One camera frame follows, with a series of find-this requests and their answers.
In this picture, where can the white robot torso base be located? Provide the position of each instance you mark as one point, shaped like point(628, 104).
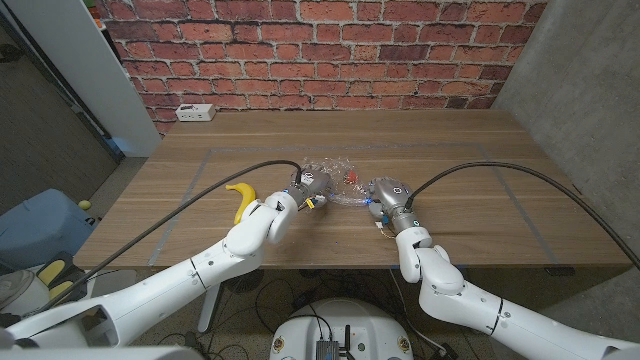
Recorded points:
point(340, 325)

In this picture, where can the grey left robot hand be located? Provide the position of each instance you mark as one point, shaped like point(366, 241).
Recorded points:
point(310, 187)

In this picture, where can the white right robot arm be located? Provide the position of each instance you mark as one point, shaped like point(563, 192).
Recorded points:
point(450, 295)

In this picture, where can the metal table leg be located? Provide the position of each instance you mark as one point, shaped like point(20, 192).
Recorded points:
point(207, 312)

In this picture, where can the red brick print backdrop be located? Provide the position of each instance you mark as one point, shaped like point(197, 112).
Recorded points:
point(320, 50)

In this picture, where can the black table control panel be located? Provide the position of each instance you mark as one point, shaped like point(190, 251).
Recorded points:
point(560, 271)

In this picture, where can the blue plastic bin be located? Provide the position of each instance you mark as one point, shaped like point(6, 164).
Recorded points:
point(40, 225)

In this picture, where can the clear plastic wrap sheet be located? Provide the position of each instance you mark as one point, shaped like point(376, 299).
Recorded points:
point(335, 167)

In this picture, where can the small yellow-green ball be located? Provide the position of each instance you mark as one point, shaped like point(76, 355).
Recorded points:
point(84, 204)

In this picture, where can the grey box on torso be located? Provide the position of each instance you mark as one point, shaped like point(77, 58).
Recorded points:
point(327, 351)

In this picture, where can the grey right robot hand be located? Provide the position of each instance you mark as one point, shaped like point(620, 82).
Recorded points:
point(395, 200)

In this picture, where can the white power outlet box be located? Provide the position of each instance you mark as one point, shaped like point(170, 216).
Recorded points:
point(195, 112)

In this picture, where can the white upright panel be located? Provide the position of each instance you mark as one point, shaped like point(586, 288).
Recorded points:
point(90, 65)

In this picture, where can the black round floor disc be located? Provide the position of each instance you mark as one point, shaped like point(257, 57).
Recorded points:
point(245, 284)

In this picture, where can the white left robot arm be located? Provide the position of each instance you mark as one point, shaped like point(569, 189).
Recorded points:
point(175, 285)

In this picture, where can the black and yellow glove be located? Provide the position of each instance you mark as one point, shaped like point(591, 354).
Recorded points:
point(55, 272)

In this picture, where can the white flat board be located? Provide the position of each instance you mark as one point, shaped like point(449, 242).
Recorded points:
point(107, 277)

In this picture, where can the red toy strawberry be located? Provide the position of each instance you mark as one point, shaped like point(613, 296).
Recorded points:
point(351, 176)

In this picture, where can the yellow toy banana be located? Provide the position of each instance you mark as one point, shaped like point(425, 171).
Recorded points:
point(245, 197)

